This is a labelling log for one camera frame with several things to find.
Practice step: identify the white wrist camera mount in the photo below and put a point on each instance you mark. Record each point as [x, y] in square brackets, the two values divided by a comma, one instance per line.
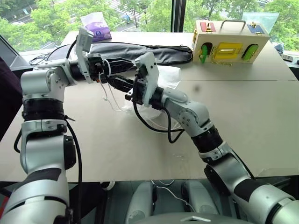
[84, 39]
[151, 77]

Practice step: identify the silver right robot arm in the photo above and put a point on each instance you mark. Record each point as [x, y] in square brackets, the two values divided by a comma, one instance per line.
[210, 158]

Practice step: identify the grey rounded shell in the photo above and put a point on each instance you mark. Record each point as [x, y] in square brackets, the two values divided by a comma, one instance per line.
[142, 203]
[201, 198]

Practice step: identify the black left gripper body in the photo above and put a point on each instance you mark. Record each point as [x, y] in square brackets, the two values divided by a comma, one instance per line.
[99, 68]

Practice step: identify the dark maroon fabric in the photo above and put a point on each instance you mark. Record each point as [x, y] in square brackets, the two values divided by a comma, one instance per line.
[9, 98]

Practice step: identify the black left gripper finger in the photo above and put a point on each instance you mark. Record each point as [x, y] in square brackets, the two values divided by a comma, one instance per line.
[121, 65]
[121, 83]

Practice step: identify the wooden latch box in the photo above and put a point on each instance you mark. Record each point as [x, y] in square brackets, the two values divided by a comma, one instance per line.
[231, 46]

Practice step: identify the long black fabric case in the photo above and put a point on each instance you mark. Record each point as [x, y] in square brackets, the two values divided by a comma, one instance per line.
[140, 52]

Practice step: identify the purple tissue pack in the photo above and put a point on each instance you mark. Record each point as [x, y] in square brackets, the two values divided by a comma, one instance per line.
[99, 30]

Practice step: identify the grey angular robot cover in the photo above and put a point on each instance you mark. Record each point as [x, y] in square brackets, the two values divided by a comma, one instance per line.
[187, 219]

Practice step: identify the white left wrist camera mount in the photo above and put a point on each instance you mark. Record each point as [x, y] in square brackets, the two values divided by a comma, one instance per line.
[84, 39]

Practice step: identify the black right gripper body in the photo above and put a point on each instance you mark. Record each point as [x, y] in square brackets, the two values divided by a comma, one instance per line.
[138, 91]

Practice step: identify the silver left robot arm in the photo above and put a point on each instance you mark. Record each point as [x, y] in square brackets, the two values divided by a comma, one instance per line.
[42, 144]

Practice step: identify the black window frame post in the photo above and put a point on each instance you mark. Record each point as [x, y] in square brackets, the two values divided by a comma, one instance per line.
[178, 14]

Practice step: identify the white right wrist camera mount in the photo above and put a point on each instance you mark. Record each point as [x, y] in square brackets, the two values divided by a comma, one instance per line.
[151, 77]

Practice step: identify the white round object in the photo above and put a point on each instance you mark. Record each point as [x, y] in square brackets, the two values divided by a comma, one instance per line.
[108, 185]

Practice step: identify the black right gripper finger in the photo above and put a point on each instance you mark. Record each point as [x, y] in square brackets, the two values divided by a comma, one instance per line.
[129, 97]

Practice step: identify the small black remote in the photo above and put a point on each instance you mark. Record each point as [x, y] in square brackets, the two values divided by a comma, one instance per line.
[287, 58]

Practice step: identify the blue cloth item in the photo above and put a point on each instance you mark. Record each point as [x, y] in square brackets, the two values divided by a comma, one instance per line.
[279, 47]

